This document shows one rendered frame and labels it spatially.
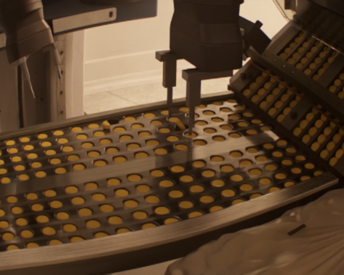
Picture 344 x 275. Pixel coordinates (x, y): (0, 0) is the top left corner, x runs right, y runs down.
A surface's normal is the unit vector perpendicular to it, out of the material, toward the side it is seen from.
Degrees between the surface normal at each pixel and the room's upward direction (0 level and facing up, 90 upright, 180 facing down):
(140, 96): 0
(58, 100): 90
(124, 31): 90
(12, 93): 90
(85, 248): 0
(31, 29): 63
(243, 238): 25
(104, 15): 90
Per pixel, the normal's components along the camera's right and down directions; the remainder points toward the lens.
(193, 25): -0.90, 0.12
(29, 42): 0.57, -0.02
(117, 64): 0.43, 0.42
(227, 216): 0.02, -0.89
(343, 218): -0.10, -0.71
